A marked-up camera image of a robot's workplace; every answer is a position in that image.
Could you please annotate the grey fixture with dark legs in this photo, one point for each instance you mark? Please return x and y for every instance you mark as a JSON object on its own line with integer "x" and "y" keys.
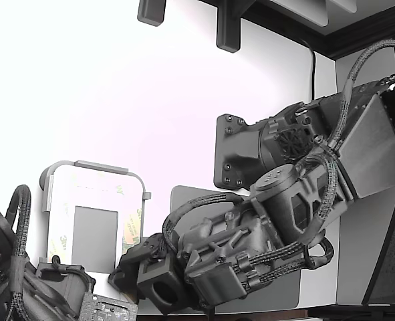
{"x": 100, "y": 165}

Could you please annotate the tall black bracket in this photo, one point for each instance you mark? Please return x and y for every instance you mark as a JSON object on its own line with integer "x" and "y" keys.
{"x": 229, "y": 30}

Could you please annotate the dark grey flat tray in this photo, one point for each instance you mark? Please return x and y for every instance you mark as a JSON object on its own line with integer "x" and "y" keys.
{"x": 177, "y": 194}

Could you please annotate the white slab panel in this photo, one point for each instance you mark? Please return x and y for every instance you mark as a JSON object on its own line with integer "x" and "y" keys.
{"x": 300, "y": 6}

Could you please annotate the black frame moulding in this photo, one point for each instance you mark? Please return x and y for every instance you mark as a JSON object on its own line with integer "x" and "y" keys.
{"x": 351, "y": 43}

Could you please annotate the grey circuit board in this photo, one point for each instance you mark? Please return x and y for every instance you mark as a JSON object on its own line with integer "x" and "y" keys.
{"x": 110, "y": 307}

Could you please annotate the black box with round hole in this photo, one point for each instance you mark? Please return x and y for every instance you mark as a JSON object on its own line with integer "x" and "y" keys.
{"x": 147, "y": 274}

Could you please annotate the tan adhesive-backed device panel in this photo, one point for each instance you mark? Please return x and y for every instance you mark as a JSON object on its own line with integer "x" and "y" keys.
{"x": 95, "y": 239}

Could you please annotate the black ribbed gripper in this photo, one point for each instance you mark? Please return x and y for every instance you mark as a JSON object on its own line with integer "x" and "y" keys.
{"x": 224, "y": 244}

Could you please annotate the black blocky gripper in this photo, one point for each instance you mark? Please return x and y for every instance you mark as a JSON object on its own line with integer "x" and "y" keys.
{"x": 73, "y": 284}

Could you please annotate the short black bracket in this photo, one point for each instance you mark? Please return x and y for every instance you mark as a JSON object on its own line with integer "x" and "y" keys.
{"x": 150, "y": 13}

